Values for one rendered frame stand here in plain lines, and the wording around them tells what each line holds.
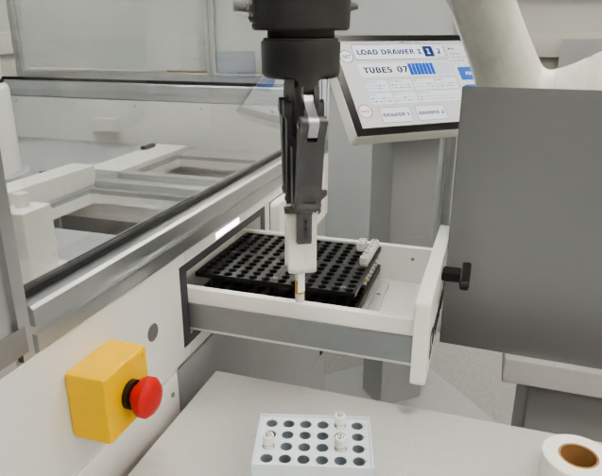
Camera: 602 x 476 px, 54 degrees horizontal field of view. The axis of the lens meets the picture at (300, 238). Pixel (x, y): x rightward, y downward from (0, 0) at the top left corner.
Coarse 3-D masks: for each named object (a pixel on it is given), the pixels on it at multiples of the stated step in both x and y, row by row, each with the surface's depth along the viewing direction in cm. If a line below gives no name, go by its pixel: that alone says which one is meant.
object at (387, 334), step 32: (384, 256) 92; (416, 256) 90; (192, 288) 76; (416, 288) 90; (192, 320) 77; (224, 320) 76; (256, 320) 74; (288, 320) 73; (320, 320) 72; (352, 320) 70; (384, 320) 69; (352, 352) 71; (384, 352) 70
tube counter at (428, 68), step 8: (400, 64) 160; (408, 64) 161; (416, 64) 162; (424, 64) 163; (432, 64) 164; (440, 64) 165; (448, 64) 166; (400, 72) 159; (408, 72) 160; (416, 72) 161; (424, 72) 162; (432, 72) 163; (440, 72) 164; (448, 72) 165
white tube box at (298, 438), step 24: (264, 432) 64; (288, 432) 64; (312, 432) 64; (336, 432) 64; (360, 432) 64; (264, 456) 61; (288, 456) 61; (312, 456) 60; (336, 456) 61; (360, 456) 60
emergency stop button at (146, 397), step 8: (136, 384) 57; (144, 384) 55; (152, 384) 56; (160, 384) 57; (136, 392) 55; (144, 392) 55; (152, 392) 56; (160, 392) 57; (136, 400) 55; (144, 400) 55; (152, 400) 56; (160, 400) 58; (136, 408) 55; (144, 408) 55; (152, 408) 56; (144, 416) 56
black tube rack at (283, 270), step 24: (240, 240) 92; (264, 240) 92; (216, 264) 82; (240, 264) 82; (264, 264) 82; (336, 264) 82; (240, 288) 82; (264, 288) 82; (288, 288) 76; (312, 288) 75; (336, 288) 75; (360, 288) 82
